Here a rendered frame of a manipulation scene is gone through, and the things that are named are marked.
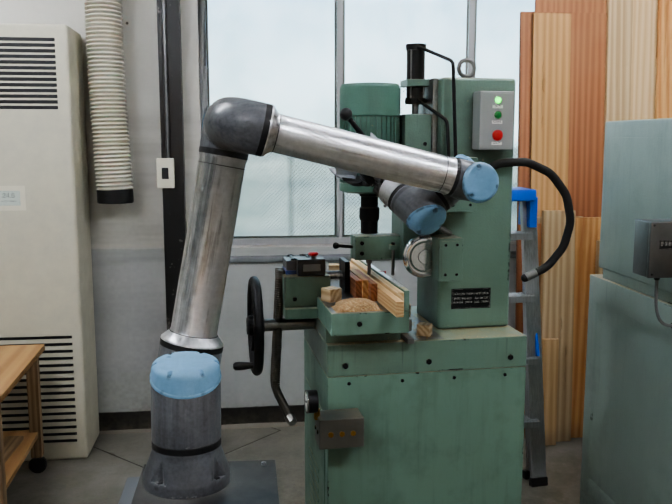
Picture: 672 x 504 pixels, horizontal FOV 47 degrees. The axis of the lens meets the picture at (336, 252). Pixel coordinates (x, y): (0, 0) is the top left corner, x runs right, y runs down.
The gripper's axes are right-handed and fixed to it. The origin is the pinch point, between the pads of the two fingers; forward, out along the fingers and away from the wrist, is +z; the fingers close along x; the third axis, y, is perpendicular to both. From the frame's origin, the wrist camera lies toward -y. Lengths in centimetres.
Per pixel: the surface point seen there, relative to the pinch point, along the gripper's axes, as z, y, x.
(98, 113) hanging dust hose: 140, -36, 52
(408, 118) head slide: 1.1, -6.5, -19.6
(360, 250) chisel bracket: -9.5, -24.6, 14.7
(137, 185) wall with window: 132, -71, 62
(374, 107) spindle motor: 5.5, 1.4, -13.6
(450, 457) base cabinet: -61, -57, 35
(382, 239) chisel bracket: -10.7, -26.0, 7.7
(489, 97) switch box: -12.2, -6.6, -38.4
